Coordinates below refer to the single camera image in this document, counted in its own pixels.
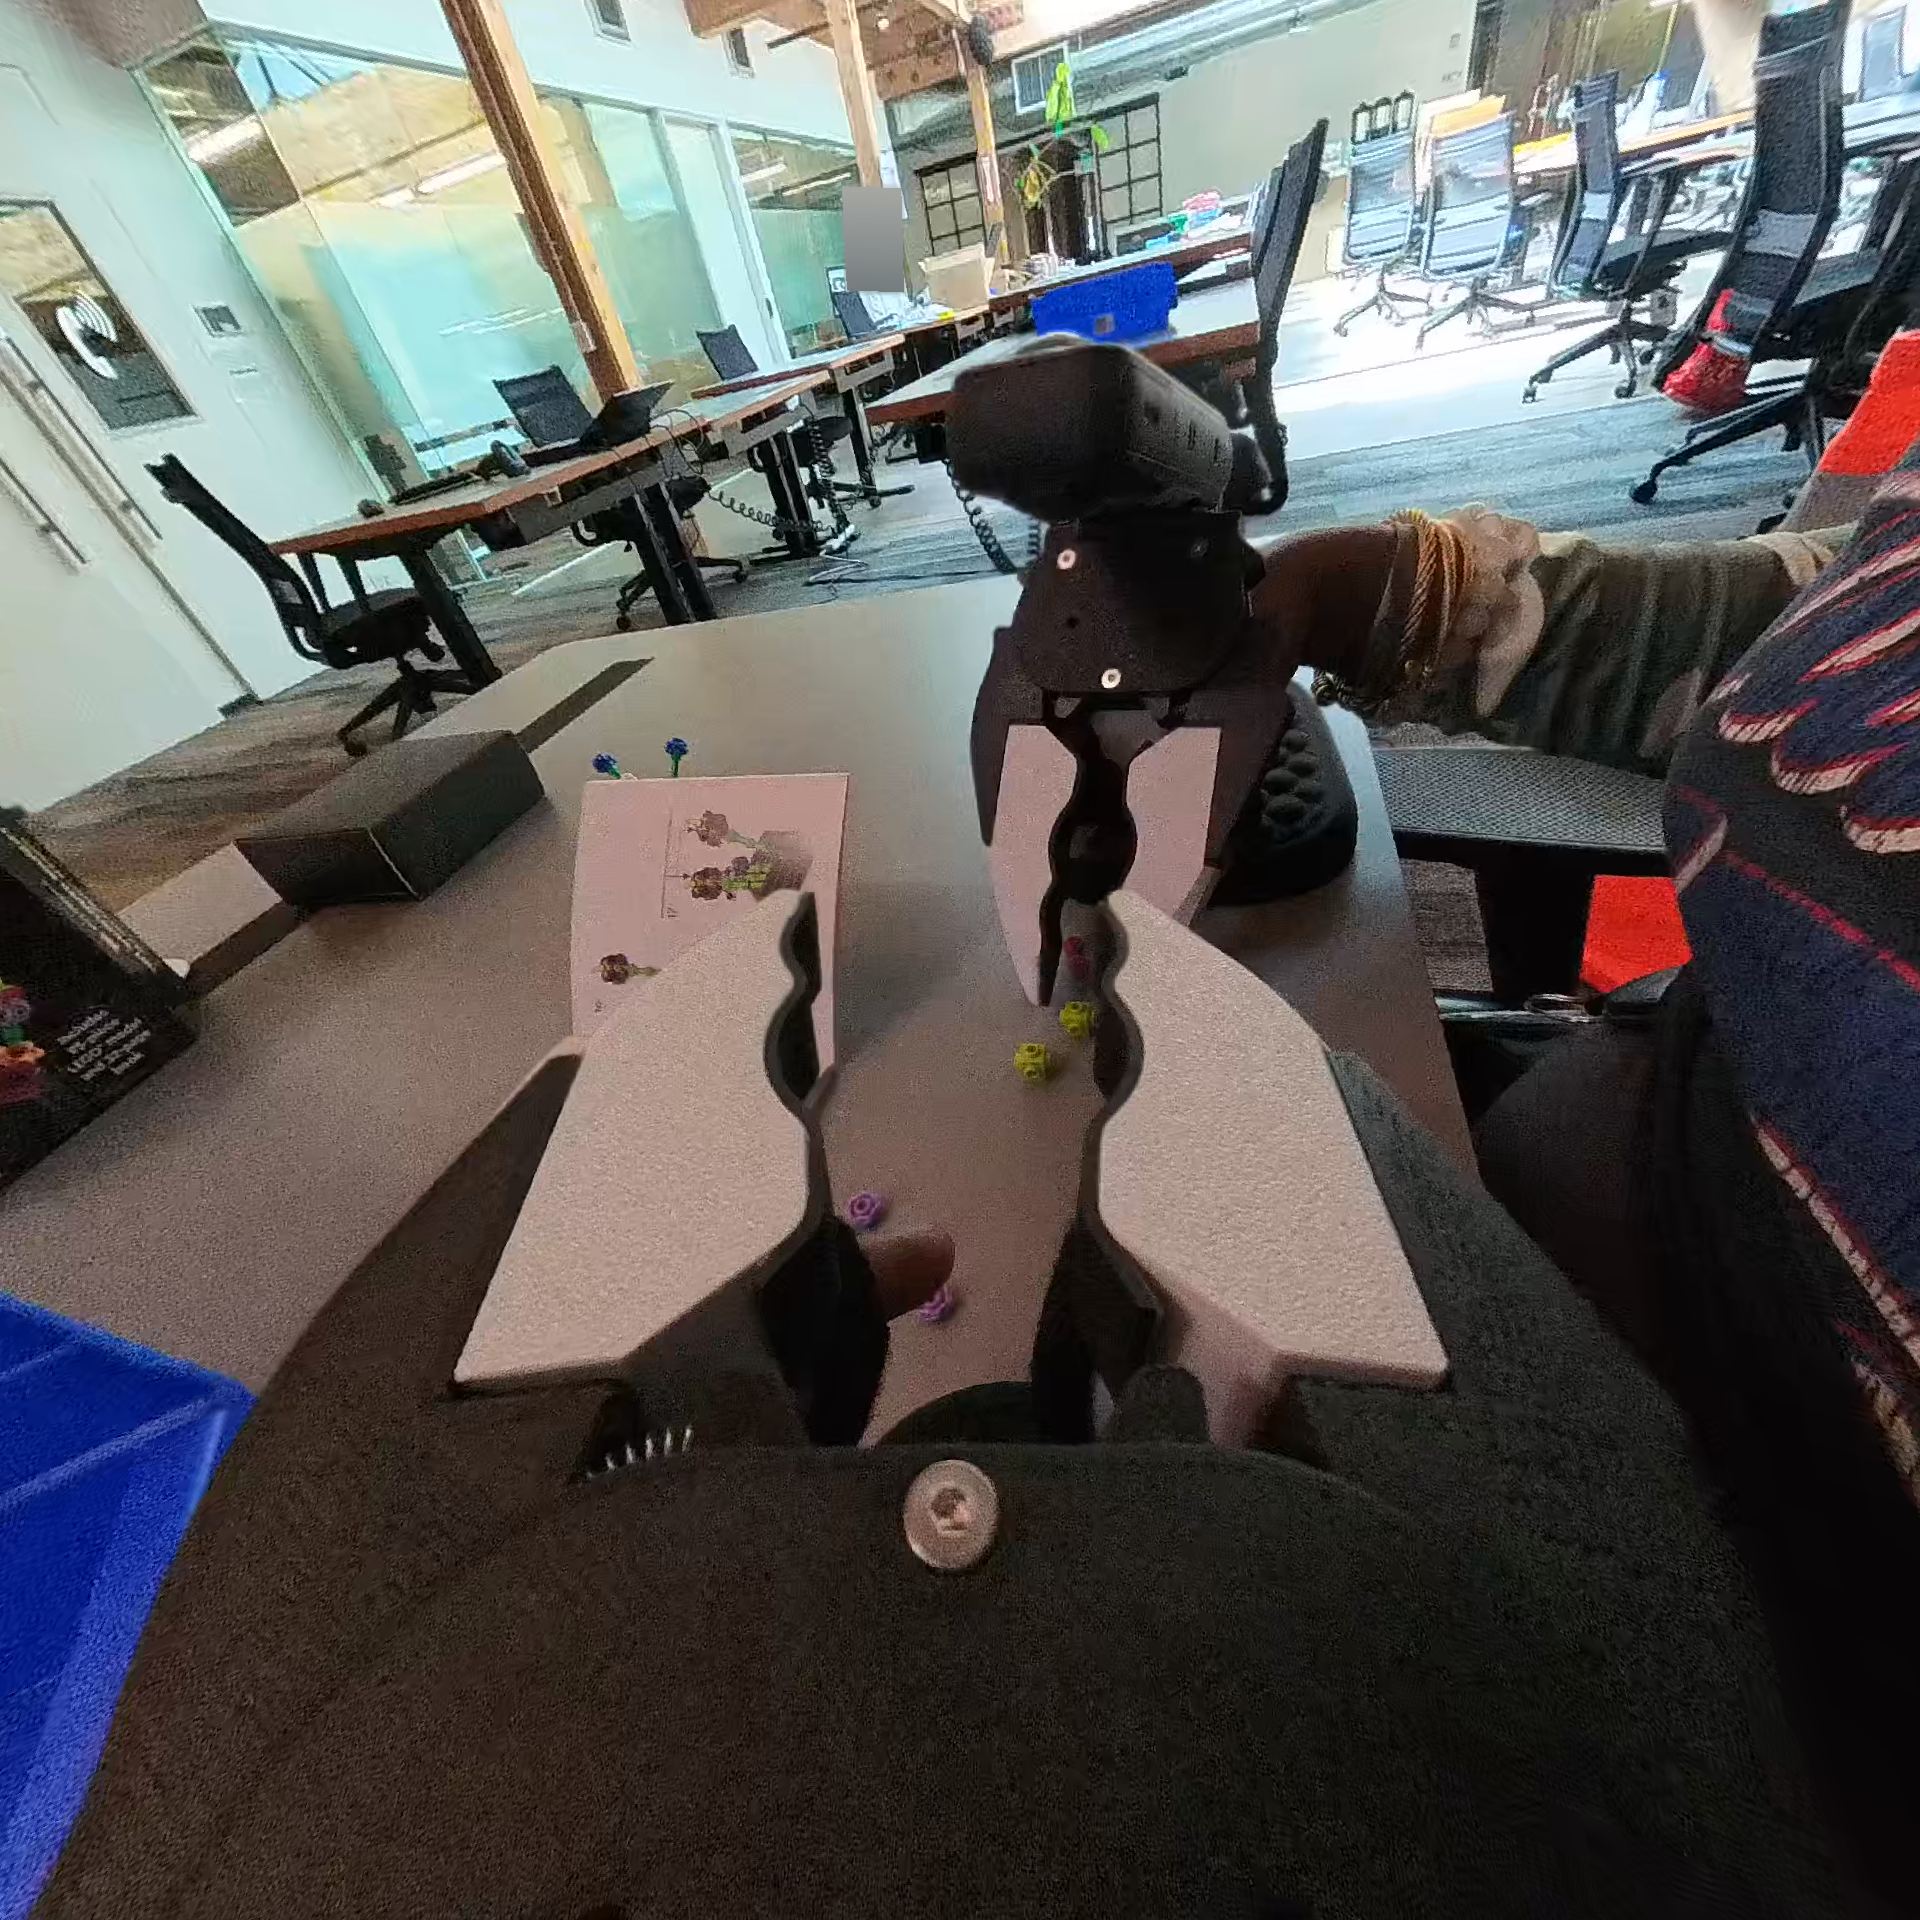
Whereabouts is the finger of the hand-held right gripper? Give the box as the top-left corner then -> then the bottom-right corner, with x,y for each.
1095,719 -> 1225,925
986,716 -> 1077,976

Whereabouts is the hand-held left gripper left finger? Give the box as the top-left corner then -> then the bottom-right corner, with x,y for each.
456,891 -> 886,1441

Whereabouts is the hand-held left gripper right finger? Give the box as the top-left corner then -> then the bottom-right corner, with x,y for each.
1034,891 -> 1450,1441

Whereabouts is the white instruction booklet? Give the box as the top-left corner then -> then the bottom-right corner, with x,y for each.
570,772 -> 849,1052

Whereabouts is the matte black box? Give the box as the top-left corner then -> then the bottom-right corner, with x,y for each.
239,728 -> 547,907

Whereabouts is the black glossy cardboard box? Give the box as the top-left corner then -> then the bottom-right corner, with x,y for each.
0,811 -> 201,1187

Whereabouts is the blue plastic bin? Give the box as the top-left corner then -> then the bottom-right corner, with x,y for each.
0,1291 -> 256,1920

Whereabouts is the person's right forearm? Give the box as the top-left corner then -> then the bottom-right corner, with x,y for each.
1439,517 -> 1863,768

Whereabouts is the grey desk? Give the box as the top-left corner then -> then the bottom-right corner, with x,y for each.
0,580 -> 1472,1471

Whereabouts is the person's right hand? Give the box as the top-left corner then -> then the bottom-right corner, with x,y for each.
1254,525 -> 1413,716

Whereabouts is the black mesh cushion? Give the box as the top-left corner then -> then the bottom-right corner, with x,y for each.
1209,686 -> 1359,912

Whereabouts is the wooden table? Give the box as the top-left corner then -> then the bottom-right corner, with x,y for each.
272,375 -> 903,692
870,277 -> 1262,436

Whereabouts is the blue plastic crate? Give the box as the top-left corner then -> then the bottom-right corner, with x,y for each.
1031,264 -> 1182,340

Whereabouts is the black chair armrest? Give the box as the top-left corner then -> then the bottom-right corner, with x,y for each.
1376,744 -> 1666,1008

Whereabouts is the orange traffic cone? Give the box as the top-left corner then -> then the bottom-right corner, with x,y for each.
1582,332 -> 1920,999

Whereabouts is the person's dark clothing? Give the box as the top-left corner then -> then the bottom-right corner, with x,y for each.
1439,449 -> 1920,1862

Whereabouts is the black office chair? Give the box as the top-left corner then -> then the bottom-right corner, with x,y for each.
1635,0 -> 1920,504
496,361 -> 752,616
1334,115 -> 1531,332
144,449 -> 482,751

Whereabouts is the gold bracelet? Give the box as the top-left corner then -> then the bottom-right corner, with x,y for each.
1376,511 -> 1478,713

